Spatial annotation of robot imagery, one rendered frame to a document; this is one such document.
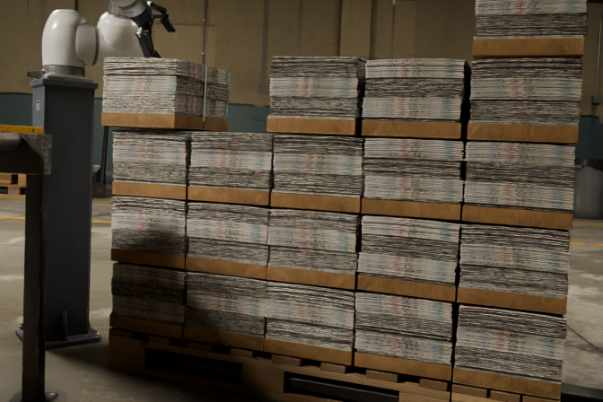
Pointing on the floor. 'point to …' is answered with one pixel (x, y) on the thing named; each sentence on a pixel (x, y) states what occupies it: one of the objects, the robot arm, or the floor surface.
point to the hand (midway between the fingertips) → (165, 45)
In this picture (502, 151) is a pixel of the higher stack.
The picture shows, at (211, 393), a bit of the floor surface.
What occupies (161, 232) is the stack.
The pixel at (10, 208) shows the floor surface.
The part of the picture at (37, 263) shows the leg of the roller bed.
